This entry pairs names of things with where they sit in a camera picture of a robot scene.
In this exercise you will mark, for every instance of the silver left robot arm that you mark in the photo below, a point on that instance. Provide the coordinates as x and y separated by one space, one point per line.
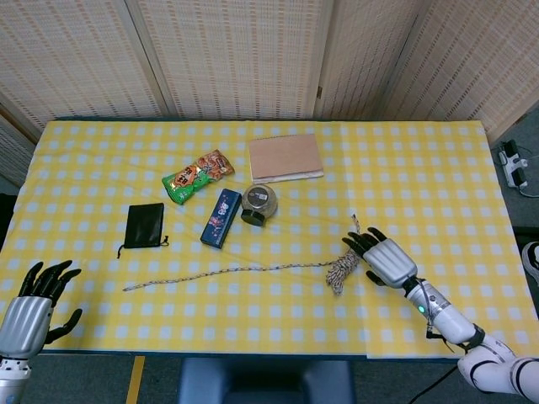
12 379

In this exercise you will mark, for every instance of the beige woven screen panel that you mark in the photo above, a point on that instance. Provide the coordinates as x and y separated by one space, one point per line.
236 54
476 63
362 54
76 54
12 147

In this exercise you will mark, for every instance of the yellow white checked tablecloth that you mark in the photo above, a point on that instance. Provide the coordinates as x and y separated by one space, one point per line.
269 311

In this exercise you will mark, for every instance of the brass screen hinge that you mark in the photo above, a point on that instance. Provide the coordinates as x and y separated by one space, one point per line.
320 91

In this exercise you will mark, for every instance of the white power strip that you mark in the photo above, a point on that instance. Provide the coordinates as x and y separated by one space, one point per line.
511 164

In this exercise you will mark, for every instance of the green orange snack bag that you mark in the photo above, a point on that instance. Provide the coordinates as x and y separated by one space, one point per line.
193 177

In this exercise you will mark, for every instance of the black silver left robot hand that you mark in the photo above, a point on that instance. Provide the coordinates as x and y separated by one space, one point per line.
23 320

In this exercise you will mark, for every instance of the glass jar with black lid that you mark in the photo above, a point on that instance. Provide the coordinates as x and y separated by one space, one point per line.
260 200

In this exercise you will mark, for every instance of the dark blue printed box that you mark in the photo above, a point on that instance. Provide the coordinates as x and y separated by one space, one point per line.
221 216

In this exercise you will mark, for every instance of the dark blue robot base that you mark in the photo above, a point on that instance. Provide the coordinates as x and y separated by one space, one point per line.
265 383

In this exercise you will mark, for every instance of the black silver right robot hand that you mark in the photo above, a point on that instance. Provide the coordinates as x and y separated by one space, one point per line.
389 261

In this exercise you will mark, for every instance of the black white shoe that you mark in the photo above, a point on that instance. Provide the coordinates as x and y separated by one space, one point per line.
532 261

